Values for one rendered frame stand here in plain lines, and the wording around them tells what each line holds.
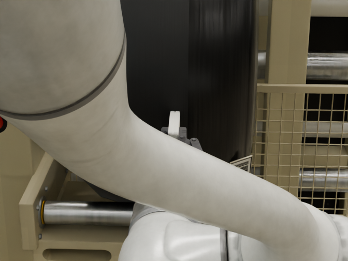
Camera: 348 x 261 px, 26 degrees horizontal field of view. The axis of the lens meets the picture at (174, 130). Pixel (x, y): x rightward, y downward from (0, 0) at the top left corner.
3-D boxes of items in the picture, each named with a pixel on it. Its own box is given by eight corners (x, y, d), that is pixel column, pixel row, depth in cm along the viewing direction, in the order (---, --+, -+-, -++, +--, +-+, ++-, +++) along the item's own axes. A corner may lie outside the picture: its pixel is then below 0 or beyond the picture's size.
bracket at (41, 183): (22, 250, 139) (17, 203, 135) (61, 159, 176) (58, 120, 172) (40, 251, 139) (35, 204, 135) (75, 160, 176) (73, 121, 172)
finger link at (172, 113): (173, 151, 112) (168, 151, 112) (175, 127, 118) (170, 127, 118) (172, 134, 110) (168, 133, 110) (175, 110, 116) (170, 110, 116)
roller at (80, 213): (38, 197, 142) (43, 204, 146) (36, 220, 140) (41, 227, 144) (225, 201, 140) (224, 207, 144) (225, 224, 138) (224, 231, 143)
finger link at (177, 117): (173, 134, 110) (178, 134, 110) (175, 110, 116) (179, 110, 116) (173, 151, 112) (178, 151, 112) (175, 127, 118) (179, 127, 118)
